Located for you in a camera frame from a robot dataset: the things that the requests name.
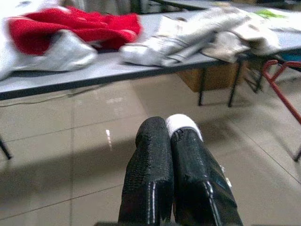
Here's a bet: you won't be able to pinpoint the brown cardboard box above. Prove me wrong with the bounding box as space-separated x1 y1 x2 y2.
177 62 242 93

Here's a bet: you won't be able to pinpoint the white grey garment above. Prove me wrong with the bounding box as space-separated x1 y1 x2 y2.
0 0 98 80

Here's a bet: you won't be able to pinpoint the black white-tipped left gripper right finger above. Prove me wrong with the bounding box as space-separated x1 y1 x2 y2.
165 114 244 226

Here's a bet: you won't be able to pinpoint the red fleece garment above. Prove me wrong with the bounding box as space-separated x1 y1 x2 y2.
8 6 143 56

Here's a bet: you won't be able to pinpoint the white T-shirt green print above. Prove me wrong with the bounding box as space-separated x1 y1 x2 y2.
235 8 289 56

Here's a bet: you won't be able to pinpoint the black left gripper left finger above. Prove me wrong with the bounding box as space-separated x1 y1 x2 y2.
118 116 175 224

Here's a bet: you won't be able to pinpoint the white printed garment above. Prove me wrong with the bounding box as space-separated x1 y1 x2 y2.
119 6 250 67

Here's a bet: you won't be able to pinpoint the grey table black edge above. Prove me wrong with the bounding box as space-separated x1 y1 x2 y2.
141 0 301 12
0 11 301 163

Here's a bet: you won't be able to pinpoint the beige trousers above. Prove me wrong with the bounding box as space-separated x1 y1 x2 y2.
204 30 251 63

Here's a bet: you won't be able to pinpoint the red clothes hanger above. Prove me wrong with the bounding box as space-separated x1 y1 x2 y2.
262 60 301 124

